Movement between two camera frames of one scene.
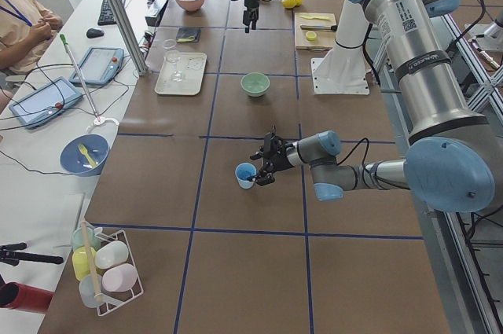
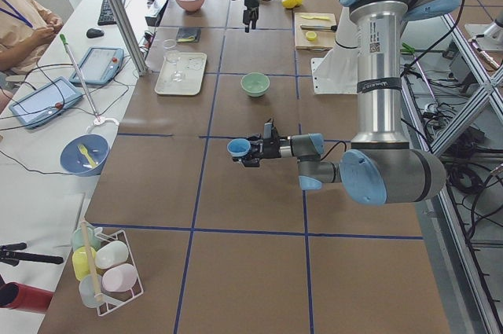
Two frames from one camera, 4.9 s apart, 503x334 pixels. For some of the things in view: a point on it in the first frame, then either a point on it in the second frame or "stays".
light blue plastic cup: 244,172 → 238,147
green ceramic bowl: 255,84 stays
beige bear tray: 181,74 stays
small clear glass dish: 169,44 stays
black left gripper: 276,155 → 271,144
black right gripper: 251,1 stays
